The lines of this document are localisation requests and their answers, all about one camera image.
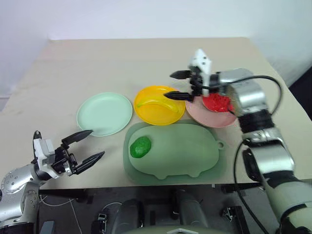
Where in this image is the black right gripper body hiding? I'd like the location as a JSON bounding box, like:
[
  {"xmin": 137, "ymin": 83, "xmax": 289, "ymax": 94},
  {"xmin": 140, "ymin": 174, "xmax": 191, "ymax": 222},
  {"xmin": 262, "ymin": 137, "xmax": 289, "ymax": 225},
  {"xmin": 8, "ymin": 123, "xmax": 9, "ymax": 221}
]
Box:
[{"xmin": 188, "ymin": 64, "xmax": 205, "ymax": 102}]

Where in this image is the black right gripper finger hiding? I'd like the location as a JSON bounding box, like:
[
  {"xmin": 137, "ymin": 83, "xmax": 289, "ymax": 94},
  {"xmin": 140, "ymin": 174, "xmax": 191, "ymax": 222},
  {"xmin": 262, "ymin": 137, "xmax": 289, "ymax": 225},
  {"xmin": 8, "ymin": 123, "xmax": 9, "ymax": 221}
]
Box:
[
  {"xmin": 169, "ymin": 70, "xmax": 194, "ymax": 79},
  {"xmin": 163, "ymin": 91, "xmax": 194, "ymax": 102}
]

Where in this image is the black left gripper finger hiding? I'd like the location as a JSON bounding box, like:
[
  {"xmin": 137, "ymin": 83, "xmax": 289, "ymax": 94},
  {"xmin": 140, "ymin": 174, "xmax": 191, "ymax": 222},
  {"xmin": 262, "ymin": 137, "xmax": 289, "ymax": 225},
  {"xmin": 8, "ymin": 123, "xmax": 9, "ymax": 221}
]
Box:
[
  {"xmin": 74, "ymin": 151, "xmax": 106, "ymax": 175},
  {"xmin": 61, "ymin": 129, "xmax": 94, "ymax": 147}
]

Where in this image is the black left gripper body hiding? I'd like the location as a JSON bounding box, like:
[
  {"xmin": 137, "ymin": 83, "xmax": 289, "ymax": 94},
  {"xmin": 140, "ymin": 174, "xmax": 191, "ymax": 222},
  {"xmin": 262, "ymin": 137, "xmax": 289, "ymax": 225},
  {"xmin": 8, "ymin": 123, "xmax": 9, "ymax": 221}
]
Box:
[{"xmin": 52, "ymin": 143, "xmax": 79, "ymax": 176}]

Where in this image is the yellow plate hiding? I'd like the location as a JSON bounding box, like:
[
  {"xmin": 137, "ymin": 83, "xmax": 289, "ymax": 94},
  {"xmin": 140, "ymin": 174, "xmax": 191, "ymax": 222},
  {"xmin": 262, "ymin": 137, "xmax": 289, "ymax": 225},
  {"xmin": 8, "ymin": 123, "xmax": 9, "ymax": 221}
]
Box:
[{"xmin": 134, "ymin": 85, "xmax": 186, "ymax": 126}]

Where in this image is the light green plate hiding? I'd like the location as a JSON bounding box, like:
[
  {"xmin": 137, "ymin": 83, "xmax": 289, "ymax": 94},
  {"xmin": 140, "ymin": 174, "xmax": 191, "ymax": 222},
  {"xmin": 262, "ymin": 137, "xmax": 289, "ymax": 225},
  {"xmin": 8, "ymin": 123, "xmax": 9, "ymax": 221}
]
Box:
[{"xmin": 76, "ymin": 92, "xmax": 134, "ymax": 137}]

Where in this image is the pink plate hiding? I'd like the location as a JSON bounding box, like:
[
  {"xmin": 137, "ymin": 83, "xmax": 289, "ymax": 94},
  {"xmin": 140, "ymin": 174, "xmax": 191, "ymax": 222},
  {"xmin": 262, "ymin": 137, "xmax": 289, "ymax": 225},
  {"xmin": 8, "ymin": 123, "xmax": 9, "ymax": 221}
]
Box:
[{"xmin": 185, "ymin": 94, "xmax": 238, "ymax": 128}]

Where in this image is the yellow toy banana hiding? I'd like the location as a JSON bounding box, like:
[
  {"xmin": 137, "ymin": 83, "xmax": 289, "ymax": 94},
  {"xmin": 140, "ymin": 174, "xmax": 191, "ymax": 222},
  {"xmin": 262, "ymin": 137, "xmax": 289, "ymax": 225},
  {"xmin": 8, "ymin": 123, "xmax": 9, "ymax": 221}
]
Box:
[{"xmin": 136, "ymin": 96, "xmax": 180, "ymax": 114}]

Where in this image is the red toy strawberry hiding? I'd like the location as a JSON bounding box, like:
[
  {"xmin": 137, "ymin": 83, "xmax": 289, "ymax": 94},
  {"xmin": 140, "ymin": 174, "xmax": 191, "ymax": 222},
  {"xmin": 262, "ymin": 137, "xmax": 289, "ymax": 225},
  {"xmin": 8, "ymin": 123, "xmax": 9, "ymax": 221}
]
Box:
[{"xmin": 202, "ymin": 93, "xmax": 233, "ymax": 114}]

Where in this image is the green toy fruit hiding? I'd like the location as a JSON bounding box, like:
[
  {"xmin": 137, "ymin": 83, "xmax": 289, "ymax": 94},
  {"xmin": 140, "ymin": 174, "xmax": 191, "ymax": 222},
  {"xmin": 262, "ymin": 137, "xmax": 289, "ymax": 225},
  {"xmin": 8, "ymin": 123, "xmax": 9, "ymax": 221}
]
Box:
[{"xmin": 129, "ymin": 136, "xmax": 153, "ymax": 159}]

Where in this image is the green pig-shaped silicone tray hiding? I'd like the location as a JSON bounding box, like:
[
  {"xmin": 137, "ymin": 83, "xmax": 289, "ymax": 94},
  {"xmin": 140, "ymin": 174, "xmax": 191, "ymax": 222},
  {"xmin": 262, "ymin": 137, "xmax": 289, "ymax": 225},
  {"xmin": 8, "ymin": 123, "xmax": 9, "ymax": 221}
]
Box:
[{"xmin": 122, "ymin": 119, "xmax": 227, "ymax": 184}]

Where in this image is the dark rounded grey shape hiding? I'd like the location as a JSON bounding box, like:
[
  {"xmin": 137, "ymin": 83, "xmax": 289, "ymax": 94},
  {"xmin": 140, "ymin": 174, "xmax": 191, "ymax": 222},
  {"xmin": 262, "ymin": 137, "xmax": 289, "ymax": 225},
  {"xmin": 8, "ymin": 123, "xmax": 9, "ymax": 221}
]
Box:
[
  {"xmin": 173, "ymin": 189, "xmax": 209, "ymax": 234},
  {"xmin": 111, "ymin": 198, "xmax": 145, "ymax": 234}
]

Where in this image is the grey-green robot torso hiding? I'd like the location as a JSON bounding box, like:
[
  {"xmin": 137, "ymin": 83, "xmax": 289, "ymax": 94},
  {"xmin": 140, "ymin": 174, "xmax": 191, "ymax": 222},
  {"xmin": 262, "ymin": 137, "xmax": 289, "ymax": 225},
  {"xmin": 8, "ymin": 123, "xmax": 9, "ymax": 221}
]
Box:
[{"xmin": 125, "ymin": 225, "xmax": 221, "ymax": 234}]

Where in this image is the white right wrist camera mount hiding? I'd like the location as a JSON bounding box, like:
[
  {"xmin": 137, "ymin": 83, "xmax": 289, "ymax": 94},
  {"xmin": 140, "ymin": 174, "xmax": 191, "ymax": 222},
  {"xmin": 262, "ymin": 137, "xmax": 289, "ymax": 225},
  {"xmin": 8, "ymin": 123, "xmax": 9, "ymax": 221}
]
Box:
[{"xmin": 187, "ymin": 48, "xmax": 213, "ymax": 96}]

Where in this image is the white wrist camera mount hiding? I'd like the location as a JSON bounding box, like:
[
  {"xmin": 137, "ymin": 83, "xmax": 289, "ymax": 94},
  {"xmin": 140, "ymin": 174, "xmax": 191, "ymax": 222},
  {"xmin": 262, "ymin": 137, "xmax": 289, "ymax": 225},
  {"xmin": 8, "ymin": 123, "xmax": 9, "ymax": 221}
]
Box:
[
  {"xmin": 32, "ymin": 137, "xmax": 59, "ymax": 180},
  {"xmin": 187, "ymin": 48, "xmax": 213, "ymax": 96}
]

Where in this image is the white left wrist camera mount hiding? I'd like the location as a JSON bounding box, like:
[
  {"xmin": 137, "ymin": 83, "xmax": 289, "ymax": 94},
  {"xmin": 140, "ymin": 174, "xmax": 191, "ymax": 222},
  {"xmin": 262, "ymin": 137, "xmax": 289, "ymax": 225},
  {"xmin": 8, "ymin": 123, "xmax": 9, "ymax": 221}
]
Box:
[{"xmin": 32, "ymin": 137, "xmax": 59, "ymax": 180}]

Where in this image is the thin white cord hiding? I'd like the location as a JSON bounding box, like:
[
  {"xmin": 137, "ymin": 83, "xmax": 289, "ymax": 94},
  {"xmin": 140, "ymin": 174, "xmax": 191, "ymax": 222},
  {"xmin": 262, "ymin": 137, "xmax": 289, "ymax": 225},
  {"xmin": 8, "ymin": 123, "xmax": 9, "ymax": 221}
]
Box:
[{"xmin": 39, "ymin": 194, "xmax": 82, "ymax": 234}]

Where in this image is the black table frame bar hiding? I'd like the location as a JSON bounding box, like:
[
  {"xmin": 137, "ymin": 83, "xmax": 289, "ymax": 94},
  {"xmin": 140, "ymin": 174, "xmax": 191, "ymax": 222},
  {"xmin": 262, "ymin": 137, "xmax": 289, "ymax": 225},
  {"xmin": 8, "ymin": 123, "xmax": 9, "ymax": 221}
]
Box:
[{"xmin": 39, "ymin": 182, "xmax": 265, "ymax": 197}]

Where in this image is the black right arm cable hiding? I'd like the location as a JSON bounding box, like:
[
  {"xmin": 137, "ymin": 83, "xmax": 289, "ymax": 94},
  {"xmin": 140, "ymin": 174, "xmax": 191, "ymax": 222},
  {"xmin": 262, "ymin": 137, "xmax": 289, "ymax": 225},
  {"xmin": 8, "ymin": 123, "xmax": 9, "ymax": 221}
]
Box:
[{"xmin": 218, "ymin": 75, "xmax": 283, "ymax": 234}]

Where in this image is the black clamp bracket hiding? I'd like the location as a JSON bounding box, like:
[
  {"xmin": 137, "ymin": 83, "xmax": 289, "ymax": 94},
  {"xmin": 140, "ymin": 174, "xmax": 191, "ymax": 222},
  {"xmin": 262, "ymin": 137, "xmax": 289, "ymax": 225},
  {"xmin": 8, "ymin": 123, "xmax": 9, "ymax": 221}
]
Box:
[{"xmin": 220, "ymin": 205, "xmax": 250, "ymax": 234}]

